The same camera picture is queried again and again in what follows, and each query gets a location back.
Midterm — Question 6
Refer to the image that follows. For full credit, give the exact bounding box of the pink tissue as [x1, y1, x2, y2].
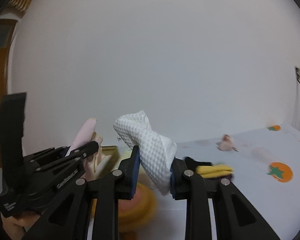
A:
[217, 134, 238, 152]

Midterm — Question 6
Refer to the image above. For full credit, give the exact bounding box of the person left hand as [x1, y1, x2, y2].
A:
[1, 132, 106, 240]

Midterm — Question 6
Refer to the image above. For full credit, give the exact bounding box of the gold rectangular tin box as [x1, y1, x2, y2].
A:
[94, 146, 120, 179]

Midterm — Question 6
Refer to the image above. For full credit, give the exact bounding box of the yellow cloth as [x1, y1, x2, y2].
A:
[196, 164, 233, 179]

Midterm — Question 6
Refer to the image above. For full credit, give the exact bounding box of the white waffle cloth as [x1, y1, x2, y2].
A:
[113, 111, 177, 196]

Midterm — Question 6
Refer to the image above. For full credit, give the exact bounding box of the pink cloth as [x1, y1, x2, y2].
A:
[65, 118, 97, 157]

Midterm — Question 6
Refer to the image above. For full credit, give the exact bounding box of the persimmon print tablecloth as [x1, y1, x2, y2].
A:
[87, 121, 300, 240]

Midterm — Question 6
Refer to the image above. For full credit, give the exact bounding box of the yellow dotted tissue pack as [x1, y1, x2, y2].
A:
[120, 150, 132, 161]

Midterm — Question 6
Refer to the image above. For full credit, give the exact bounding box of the black fuzzy cloth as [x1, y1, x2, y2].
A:
[184, 157, 213, 172]

